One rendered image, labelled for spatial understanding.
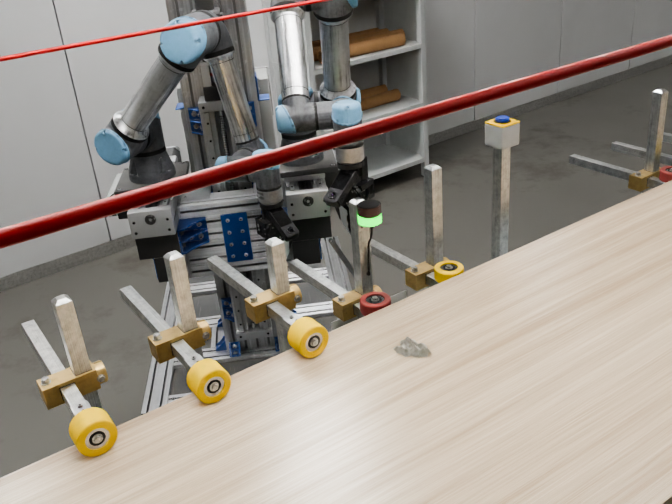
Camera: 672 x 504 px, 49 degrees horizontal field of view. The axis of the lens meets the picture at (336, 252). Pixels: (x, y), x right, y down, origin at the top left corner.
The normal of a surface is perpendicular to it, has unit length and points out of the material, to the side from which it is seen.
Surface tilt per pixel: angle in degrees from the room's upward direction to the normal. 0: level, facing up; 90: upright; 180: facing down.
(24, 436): 0
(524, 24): 90
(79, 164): 90
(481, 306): 0
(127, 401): 0
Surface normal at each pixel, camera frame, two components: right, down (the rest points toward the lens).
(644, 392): -0.08, -0.89
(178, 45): -0.20, 0.37
